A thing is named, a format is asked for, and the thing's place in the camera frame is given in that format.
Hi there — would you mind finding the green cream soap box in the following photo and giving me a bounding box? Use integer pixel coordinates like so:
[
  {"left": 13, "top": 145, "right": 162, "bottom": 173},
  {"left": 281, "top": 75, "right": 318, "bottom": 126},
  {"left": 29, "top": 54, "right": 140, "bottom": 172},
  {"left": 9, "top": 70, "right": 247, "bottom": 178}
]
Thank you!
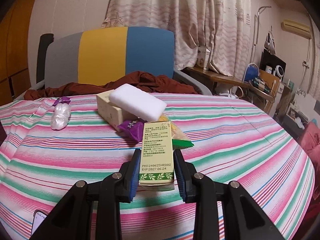
[{"left": 139, "top": 121, "right": 174, "bottom": 191}]

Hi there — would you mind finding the yellow green snack packet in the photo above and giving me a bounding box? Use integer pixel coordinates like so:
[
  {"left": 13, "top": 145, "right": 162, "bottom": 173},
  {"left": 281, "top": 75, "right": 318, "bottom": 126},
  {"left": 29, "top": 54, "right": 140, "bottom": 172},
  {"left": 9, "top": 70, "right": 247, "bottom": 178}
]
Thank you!
[{"left": 159, "top": 114, "right": 194, "bottom": 150}]

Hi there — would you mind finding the purple snack packet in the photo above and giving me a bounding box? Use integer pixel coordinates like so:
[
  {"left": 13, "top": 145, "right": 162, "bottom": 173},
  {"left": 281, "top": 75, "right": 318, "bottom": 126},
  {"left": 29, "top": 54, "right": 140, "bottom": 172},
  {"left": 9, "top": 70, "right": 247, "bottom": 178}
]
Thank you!
[{"left": 117, "top": 118, "right": 146, "bottom": 142}]

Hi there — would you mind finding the cream patterned box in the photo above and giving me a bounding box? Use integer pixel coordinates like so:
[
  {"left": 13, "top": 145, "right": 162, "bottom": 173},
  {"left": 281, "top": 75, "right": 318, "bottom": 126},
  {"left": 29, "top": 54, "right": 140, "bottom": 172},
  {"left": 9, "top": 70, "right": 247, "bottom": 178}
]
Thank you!
[{"left": 96, "top": 90, "right": 137, "bottom": 132}]

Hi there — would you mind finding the white sponge block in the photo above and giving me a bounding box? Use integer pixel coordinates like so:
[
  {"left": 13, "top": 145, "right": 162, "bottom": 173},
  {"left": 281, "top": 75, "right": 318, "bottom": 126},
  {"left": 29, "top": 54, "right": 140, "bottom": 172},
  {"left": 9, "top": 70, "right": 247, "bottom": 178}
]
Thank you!
[{"left": 109, "top": 83, "right": 167, "bottom": 122}]

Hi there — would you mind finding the white plastic bag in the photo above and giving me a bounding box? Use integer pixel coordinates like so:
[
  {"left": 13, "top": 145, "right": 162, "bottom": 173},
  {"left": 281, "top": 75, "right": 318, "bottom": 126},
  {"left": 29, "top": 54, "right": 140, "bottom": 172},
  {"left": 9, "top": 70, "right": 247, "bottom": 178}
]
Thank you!
[{"left": 50, "top": 103, "right": 71, "bottom": 131}]

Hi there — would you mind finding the striped pink green bedsheet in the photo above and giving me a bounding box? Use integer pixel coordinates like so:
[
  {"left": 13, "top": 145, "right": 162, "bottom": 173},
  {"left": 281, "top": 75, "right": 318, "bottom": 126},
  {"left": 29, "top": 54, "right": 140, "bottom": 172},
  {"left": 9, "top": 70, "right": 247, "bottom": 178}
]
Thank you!
[{"left": 1, "top": 94, "right": 315, "bottom": 239}]

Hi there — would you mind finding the smartphone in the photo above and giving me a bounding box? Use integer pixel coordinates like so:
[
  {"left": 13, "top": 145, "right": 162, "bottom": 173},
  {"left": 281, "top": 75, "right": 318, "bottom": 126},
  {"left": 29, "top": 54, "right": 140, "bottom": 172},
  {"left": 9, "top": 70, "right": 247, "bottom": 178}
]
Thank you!
[{"left": 31, "top": 210, "right": 48, "bottom": 235}]

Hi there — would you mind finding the small purple candy wrapper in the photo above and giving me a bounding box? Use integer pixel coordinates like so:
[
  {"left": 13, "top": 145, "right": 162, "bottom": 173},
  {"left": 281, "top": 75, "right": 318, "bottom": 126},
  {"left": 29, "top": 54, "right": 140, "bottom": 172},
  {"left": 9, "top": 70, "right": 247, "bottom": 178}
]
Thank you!
[{"left": 53, "top": 96, "right": 71, "bottom": 107}]

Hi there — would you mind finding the dark red blanket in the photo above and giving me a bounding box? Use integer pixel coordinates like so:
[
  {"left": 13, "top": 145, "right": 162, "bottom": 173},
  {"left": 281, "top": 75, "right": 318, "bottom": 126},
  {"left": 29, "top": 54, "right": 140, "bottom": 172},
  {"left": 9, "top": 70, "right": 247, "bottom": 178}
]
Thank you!
[{"left": 24, "top": 71, "right": 197, "bottom": 100}]

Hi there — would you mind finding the wooden side table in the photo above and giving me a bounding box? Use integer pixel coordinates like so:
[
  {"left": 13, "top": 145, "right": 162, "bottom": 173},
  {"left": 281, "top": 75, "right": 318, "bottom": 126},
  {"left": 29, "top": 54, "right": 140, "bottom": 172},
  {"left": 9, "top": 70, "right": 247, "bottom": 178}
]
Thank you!
[{"left": 183, "top": 67, "right": 274, "bottom": 114}]

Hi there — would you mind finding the pink cloth pile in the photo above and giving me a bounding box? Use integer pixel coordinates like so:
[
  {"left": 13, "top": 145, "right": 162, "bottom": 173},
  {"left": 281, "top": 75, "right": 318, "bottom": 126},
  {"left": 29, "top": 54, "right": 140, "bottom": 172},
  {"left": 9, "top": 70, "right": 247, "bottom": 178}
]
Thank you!
[{"left": 298, "top": 122, "right": 320, "bottom": 202}]

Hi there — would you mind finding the grey yellow blue headboard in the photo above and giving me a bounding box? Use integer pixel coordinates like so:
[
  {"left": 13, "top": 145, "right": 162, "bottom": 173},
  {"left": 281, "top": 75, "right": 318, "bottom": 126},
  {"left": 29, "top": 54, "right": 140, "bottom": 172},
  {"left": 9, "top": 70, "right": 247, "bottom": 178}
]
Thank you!
[{"left": 44, "top": 27, "right": 175, "bottom": 88}]

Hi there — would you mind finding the white carton on table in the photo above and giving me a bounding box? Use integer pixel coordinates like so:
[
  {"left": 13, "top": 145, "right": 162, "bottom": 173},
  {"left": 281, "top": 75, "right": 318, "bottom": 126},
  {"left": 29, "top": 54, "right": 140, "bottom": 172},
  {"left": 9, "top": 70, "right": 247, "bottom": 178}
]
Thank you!
[{"left": 196, "top": 46, "right": 211, "bottom": 70}]

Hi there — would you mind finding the black foam roll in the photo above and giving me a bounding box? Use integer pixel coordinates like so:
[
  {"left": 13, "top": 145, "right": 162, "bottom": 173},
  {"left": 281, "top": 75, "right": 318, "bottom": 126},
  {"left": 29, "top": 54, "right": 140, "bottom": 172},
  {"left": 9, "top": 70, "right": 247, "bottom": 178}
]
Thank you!
[{"left": 36, "top": 33, "right": 54, "bottom": 83}]

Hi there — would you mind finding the patterned pink curtain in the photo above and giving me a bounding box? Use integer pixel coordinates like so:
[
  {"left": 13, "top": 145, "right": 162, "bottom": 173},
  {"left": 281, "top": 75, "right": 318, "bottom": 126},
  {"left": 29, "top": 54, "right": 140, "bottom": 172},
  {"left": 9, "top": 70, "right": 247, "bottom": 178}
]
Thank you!
[{"left": 103, "top": 0, "right": 251, "bottom": 79}]

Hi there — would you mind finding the wooden wardrobe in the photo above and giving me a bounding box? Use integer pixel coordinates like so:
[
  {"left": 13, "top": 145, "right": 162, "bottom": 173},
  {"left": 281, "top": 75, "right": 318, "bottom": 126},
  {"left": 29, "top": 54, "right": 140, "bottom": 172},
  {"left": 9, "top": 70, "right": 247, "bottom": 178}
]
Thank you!
[{"left": 1, "top": 0, "right": 35, "bottom": 105}]

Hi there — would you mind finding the wall air conditioner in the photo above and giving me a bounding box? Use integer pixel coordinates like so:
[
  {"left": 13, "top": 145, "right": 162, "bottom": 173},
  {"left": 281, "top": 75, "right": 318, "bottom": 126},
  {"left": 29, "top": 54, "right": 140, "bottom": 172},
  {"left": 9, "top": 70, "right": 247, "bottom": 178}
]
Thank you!
[{"left": 281, "top": 19, "right": 311, "bottom": 39}]

